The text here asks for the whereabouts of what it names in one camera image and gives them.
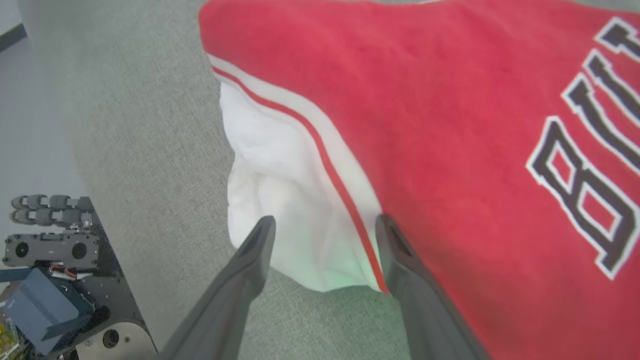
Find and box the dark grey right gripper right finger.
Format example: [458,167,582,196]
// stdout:
[375,214,491,360]

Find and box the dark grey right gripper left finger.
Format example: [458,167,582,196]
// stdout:
[155,216,277,360]

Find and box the black fan unit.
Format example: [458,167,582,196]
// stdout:
[2,232,100,269]

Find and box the blue grey box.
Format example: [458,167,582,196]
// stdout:
[2,267,96,356]

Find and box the red Bulls basketball jersey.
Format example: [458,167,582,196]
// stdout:
[198,0,640,360]

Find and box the black robot mobile base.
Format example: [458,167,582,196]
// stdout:
[0,194,159,360]

